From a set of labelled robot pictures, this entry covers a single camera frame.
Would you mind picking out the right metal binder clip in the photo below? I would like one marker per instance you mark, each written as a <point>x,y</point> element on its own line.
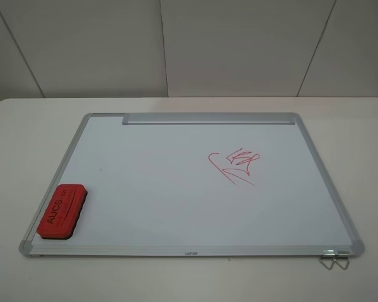
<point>342,259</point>

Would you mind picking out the grey marker tray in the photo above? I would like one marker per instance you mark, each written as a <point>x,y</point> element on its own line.
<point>209,119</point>

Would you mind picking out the metal binder clip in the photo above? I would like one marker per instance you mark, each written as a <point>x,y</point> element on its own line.
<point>342,259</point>
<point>327,259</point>

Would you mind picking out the white aluminium-framed whiteboard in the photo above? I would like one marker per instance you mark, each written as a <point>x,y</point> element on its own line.
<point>197,191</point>

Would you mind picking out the red whiteboard eraser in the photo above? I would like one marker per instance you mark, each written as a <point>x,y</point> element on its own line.
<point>62,213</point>

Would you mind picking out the left metal binder clip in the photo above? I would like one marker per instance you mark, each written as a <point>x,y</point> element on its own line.
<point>327,259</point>

